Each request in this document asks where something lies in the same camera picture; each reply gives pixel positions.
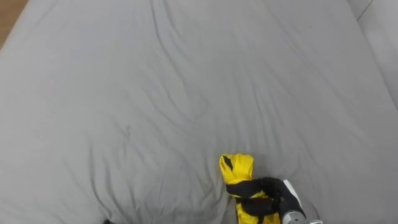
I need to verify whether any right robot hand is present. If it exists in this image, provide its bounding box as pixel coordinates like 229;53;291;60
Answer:
226;177;307;224

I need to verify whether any yellow cloth garment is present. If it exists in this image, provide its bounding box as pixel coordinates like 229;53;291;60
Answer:
219;152;282;224

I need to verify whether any grey bed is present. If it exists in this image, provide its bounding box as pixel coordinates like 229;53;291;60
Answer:
0;0;398;224

